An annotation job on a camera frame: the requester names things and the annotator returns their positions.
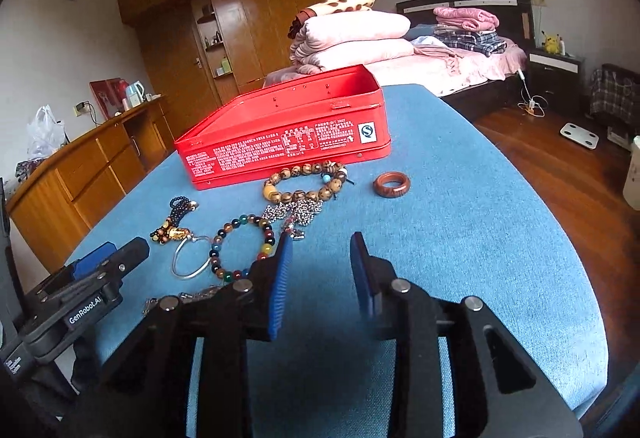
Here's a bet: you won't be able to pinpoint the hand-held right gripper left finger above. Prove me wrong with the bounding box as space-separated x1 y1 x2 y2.
75 232 296 438

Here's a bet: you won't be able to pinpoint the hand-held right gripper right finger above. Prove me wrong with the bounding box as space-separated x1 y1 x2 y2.
349 232 584 438

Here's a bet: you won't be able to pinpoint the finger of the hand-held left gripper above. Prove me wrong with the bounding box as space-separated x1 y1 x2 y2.
65 242 118 281
97 238 151 291

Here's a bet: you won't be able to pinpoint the silver bangle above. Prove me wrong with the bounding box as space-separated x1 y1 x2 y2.
171 235 217 279

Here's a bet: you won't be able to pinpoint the dark bead bracelet amber charm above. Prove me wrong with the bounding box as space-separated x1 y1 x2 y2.
150 196 200 244

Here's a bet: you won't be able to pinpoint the multicolour bead bracelet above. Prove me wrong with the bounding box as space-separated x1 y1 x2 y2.
209 214 277 282

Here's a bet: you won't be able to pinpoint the silver chain bracelet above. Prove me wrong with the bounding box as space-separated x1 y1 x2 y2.
262 200 323 244

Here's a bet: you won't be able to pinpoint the brown wooden ring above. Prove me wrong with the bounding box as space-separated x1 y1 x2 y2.
373 171 412 200

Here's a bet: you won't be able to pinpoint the wooden bead bracelet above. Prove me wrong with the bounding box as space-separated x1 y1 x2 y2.
262 159 349 208

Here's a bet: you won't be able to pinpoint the red tin box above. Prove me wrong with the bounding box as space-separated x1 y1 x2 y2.
174 64 392 191

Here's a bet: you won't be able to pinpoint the wooden sideboard cabinet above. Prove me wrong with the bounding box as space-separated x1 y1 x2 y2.
5 95 176 264

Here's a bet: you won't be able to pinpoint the blue tablecloth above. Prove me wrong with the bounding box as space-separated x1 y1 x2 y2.
65 83 608 438

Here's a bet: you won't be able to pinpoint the clear plastic bag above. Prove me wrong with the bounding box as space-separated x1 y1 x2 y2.
26 105 68 159

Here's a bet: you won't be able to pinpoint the white electric kettle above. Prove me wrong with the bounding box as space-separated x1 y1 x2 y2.
125 82 146 109

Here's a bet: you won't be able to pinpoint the wooden door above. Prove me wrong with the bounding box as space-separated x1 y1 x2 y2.
139 15 223 129

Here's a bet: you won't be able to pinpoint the folded pink quilt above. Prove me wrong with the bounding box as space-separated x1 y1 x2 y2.
290 38 416 74
295 10 412 54

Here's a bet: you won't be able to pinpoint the pink bedspread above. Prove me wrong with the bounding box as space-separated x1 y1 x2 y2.
263 43 528 99

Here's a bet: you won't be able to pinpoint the white bathroom scale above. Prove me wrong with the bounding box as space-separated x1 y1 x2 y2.
560 122 600 151

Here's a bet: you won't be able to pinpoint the folded plaid clothes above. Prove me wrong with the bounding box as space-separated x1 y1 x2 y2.
434 29 508 55

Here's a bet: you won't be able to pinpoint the cream brown spotted blanket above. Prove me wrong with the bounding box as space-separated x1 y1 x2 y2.
287 0 377 39

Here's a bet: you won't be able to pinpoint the dark nightstand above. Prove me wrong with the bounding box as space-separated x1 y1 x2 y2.
527 47 586 114

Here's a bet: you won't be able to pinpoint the folded pink blanket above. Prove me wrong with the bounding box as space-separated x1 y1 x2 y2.
432 7 500 31

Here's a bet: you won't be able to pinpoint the wooden wardrobe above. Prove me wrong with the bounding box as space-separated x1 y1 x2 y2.
117 0 358 129

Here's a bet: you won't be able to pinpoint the white bin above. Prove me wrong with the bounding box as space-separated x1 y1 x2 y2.
622 135 640 211

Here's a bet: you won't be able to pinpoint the dark wooden bed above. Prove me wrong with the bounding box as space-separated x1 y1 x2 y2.
262 0 533 121

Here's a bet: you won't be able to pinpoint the plaid bag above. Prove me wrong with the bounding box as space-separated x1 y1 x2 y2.
589 64 640 129

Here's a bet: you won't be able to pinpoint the red photo frame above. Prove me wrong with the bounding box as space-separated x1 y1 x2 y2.
90 78 128 121

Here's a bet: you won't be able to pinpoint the power strip with cables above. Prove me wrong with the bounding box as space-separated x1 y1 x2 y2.
517 95 548 117

